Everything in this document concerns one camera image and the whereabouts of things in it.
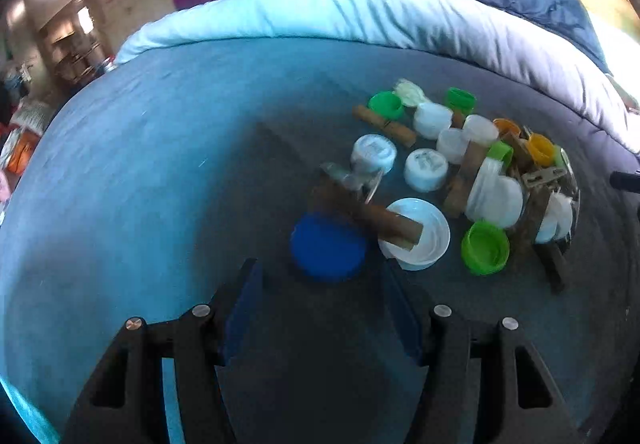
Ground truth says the green bottle cap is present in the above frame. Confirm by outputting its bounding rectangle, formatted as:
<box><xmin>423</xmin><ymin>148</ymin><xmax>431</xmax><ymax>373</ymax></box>
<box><xmin>368</xmin><ymin>91</ymin><xmax>405</xmax><ymax>121</ymax></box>
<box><xmin>461</xmin><ymin>221</ymin><xmax>512</xmax><ymax>276</ymax></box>
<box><xmin>486</xmin><ymin>142</ymin><xmax>515</xmax><ymax>169</ymax></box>
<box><xmin>445</xmin><ymin>87</ymin><xmax>477</xmax><ymax>115</ymax></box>

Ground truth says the crumpled white plastic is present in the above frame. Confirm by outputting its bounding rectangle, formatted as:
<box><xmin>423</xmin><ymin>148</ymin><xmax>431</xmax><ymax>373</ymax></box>
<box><xmin>392</xmin><ymin>78</ymin><xmax>430</xmax><ymax>107</ymax></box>

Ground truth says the white pillow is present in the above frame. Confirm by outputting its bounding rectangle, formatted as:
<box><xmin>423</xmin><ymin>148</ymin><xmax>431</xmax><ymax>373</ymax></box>
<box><xmin>115</xmin><ymin>0</ymin><xmax>640</xmax><ymax>155</ymax></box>

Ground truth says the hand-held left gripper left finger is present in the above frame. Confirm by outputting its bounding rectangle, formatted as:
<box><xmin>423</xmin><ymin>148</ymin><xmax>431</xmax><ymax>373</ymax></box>
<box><xmin>60</xmin><ymin>258</ymin><xmax>266</xmax><ymax>444</ymax></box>

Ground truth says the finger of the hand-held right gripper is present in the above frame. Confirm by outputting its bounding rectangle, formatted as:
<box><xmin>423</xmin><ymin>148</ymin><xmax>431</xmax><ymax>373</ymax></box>
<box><xmin>610</xmin><ymin>171</ymin><xmax>640</xmax><ymax>193</ymax></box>

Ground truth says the blue bottle cap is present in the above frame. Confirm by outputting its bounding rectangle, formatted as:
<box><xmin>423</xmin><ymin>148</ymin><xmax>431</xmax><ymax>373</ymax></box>
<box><xmin>290</xmin><ymin>214</ymin><xmax>369</xmax><ymax>283</ymax></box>

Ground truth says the white printed bottle cap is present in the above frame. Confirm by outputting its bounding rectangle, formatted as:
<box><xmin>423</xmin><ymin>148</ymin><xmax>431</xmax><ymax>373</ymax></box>
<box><xmin>350</xmin><ymin>134</ymin><xmax>398</xmax><ymax>175</ymax></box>
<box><xmin>403</xmin><ymin>149</ymin><xmax>449</xmax><ymax>193</ymax></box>

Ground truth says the orange bag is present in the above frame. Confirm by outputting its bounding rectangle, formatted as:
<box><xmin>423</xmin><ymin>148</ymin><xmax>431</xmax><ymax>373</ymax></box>
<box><xmin>4</xmin><ymin>131</ymin><xmax>42</xmax><ymax>175</ymax></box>

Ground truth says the large clear white lid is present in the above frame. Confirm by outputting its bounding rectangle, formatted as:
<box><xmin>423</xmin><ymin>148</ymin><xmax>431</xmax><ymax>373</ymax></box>
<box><xmin>465</xmin><ymin>159</ymin><xmax>525</xmax><ymax>229</ymax></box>

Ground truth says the yellow bottle cap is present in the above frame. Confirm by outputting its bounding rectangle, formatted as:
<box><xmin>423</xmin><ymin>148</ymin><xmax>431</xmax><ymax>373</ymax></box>
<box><xmin>527</xmin><ymin>134</ymin><xmax>557</xmax><ymax>167</ymax></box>

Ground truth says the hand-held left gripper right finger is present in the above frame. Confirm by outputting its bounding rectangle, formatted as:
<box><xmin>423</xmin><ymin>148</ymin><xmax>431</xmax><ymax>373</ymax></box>
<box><xmin>379</xmin><ymin>264</ymin><xmax>583</xmax><ymax>444</ymax></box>

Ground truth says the wooden shelf unit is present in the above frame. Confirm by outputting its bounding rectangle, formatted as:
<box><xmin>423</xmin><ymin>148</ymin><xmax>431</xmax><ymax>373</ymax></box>
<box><xmin>39</xmin><ymin>0</ymin><xmax>120</xmax><ymax>85</ymax></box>

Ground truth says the long metal clip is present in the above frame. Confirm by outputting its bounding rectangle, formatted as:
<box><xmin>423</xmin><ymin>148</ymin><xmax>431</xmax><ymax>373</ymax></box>
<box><xmin>320</xmin><ymin>162</ymin><xmax>386</xmax><ymax>205</ymax></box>

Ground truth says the wooden clothespin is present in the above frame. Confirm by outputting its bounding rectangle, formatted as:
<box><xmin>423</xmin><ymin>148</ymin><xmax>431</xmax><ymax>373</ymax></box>
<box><xmin>441</xmin><ymin>141</ymin><xmax>489</xmax><ymax>219</ymax></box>
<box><xmin>536</xmin><ymin>241</ymin><xmax>572</xmax><ymax>295</ymax></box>
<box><xmin>311</xmin><ymin>176</ymin><xmax>426</xmax><ymax>251</ymax></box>
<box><xmin>502</xmin><ymin>131</ymin><xmax>535</xmax><ymax>171</ymax></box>
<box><xmin>352</xmin><ymin>104</ymin><xmax>417</xmax><ymax>148</ymax></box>
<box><xmin>509</xmin><ymin>184</ymin><xmax>552</xmax><ymax>261</ymax></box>

